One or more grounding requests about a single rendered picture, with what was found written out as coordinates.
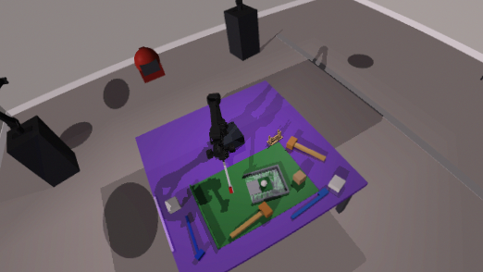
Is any green flat mat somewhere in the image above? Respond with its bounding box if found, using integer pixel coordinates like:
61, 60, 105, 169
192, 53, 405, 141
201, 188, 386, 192
192, 142, 319, 248

